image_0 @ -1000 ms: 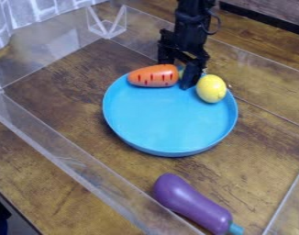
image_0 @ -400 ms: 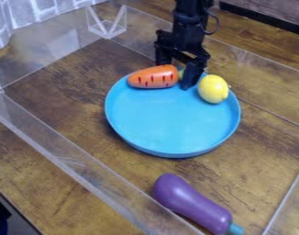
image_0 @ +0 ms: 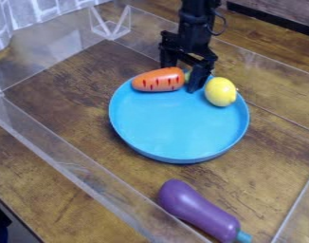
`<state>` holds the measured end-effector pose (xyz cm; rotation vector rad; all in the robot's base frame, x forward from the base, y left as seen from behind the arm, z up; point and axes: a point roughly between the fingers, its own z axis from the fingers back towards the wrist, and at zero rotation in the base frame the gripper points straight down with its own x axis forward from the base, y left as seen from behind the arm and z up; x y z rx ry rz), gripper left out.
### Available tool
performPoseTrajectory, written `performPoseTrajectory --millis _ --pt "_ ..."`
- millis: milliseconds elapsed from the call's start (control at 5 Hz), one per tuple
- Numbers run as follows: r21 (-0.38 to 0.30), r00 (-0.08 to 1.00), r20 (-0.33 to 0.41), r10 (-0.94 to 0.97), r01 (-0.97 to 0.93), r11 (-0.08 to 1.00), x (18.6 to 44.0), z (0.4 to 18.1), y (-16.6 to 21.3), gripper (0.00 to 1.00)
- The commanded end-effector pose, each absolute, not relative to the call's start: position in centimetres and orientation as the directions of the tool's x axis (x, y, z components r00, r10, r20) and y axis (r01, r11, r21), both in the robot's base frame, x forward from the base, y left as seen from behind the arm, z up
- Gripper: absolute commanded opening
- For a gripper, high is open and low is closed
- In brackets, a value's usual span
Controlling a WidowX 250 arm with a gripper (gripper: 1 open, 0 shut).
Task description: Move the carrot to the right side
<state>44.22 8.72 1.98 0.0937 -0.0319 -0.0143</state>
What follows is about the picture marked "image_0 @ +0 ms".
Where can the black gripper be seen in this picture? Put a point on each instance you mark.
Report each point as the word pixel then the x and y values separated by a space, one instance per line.
pixel 189 44

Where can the orange toy carrot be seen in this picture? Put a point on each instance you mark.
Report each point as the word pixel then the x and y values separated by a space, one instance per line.
pixel 162 80

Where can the yellow toy lemon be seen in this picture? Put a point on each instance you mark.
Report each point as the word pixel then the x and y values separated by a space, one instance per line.
pixel 221 92

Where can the blue round plate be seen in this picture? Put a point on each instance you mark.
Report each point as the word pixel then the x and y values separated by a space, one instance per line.
pixel 175 126

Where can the purple toy eggplant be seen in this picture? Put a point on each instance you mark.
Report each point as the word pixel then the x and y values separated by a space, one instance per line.
pixel 189 205

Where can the white patterned curtain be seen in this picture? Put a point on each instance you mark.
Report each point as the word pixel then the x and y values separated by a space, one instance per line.
pixel 22 13

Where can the clear acrylic enclosure wall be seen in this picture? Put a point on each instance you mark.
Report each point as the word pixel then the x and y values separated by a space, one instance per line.
pixel 77 183

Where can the clear acrylic corner bracket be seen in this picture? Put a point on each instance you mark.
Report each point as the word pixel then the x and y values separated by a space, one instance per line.
pixel 109 29

